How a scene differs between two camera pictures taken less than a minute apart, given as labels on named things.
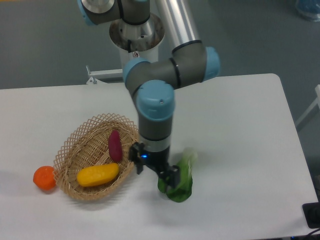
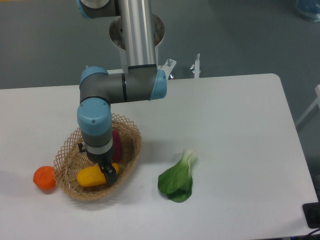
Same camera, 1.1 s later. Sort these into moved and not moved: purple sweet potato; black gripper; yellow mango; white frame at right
Moved: black gripper
Not moved: yellow mango; purple sweet potato; white frame at right
